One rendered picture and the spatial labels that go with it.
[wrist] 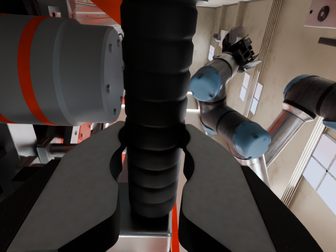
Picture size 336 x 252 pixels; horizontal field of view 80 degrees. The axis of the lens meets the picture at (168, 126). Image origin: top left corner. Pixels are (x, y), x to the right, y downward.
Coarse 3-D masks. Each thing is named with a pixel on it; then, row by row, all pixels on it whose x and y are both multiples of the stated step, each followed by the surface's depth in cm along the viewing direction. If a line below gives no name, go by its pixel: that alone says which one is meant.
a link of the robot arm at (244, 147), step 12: (228, 120) 48; (240, 120) 46; (228, 132) 47; (240, 132) 44; (252, 132) 42; (264, 132) 42; (228, 144) 49; (240, 144) 43; (252, 144) 42; (264, 144) 44; (240, 156) 48; (252, 156) 44; (252, 168) 50; (264, 168) 53; (264, 180) 55
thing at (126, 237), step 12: (120, 192) 17; (120, 204) 16; (120, 216) 15; (132, 216) 15; (168, 216) 15; (120, 228) 14; (132, 228) 14; (144, 228) 14; (156, 228) 14; (168, 228) 14; (120, 240) 14; (132, 240) 14; (144, 240) 14; (156, 240) 14; (168, 240) 14
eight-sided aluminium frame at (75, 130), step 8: (40, 0) 43; (48, 0) 43; (56, 0) 43; (64, 0) 43; (72, 0) 45; (40, 8) 44; (48, 8) 44; (56, 8) 44; (64, 8) 44; (72, 8) 45; (56, 16) 47; (64, 16) 44; (72, 16) 47; (48, 128) 49; (56, 128) 49; (72, 128) 49; (48, 136) 48; (56, 136) 50; (64, 136) 48; (72, 136) 49
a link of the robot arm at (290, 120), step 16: (304, 80) 69; (320, 80) 66; (288, 96) 72; (304, 96) 67; (288, 112) 71; (304, 112) 67; (272, 128) 74; (288, 128) 71; (272, 144) 73; (272, 160) 75
